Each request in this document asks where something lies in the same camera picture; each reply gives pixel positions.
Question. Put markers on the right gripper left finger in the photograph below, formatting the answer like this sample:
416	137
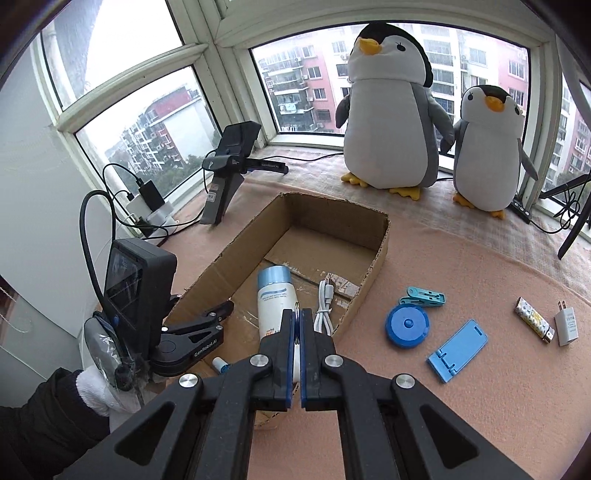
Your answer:
199	428

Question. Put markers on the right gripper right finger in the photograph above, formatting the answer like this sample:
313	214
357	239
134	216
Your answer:
392	428

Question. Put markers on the white sunscreen bottle blue cap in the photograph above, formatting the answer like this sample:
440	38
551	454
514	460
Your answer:
275	293

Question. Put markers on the brown cardboard box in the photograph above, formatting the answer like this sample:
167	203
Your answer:
317	238

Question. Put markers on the clear blue small bottle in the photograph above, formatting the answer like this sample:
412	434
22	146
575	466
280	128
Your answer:
219	365

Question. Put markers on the black sleeved left forearm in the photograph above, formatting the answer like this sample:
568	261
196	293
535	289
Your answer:
66	416

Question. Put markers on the white gloved left hand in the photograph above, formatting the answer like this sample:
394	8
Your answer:
111	392

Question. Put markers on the blue phone stand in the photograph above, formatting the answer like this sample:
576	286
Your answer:
458	351

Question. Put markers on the blue round tape measure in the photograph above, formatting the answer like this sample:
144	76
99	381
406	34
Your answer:
407	326

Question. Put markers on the white power strip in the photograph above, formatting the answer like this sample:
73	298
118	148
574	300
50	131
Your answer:
149	223

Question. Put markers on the teal clothes peg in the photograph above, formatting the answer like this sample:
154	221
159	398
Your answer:
423	297

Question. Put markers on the black power adapter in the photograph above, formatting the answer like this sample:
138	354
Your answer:
150	194

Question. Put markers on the pink table blanket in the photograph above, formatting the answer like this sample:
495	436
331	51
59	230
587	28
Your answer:
367	347

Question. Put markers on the spare black handheld gripper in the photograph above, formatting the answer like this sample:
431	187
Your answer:
229	164

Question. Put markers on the patterned lighter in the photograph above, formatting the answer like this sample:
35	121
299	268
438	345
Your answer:
534	320

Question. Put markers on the black tripod stand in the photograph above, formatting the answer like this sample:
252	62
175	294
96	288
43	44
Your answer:
569	196

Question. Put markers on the large penguin plush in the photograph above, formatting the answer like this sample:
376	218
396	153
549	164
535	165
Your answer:
394	125

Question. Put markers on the small penguin plush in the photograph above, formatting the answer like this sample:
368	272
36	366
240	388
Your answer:
488	150

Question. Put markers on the white USB wall charger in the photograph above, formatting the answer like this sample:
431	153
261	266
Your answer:
566	324

